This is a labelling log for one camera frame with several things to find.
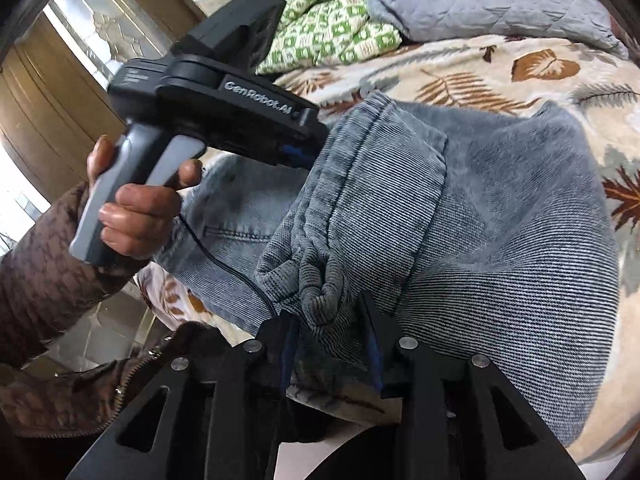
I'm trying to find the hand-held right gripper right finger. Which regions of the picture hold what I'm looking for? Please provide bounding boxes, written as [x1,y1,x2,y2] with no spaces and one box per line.
[357,291,586,480]

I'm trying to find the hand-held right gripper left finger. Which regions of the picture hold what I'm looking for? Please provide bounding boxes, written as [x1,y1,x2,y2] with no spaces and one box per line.
[67,310,301,480]

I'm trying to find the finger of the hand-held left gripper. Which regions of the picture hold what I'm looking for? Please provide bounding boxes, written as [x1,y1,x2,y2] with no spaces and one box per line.
[272,142,321,171]

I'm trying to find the blue denim pants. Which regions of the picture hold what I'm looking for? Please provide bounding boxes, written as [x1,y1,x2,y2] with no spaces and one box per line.
[152,91,626,448]

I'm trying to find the person's left forearm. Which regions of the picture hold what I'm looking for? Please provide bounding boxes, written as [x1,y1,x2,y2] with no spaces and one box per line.
[0,180,146,368]

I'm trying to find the person's left hand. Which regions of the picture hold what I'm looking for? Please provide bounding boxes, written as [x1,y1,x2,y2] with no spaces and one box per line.
[86,135,203,263]

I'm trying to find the green checkered quilt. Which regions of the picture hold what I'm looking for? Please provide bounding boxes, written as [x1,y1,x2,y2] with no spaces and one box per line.
[255,0,403,75]

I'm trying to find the wooden door with glass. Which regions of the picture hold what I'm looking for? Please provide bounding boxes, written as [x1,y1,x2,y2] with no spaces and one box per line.
[0,0,206,201]

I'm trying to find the leaf print blanket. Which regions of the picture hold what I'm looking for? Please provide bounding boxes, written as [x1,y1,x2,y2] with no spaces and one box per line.
[135,34,640,466]

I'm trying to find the person's brown patterned jacket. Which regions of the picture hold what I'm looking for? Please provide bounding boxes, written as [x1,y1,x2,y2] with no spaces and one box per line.
[0,321,238,443]

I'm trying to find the black cable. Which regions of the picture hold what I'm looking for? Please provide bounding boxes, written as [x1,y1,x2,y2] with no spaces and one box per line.
[176,214,280,322]

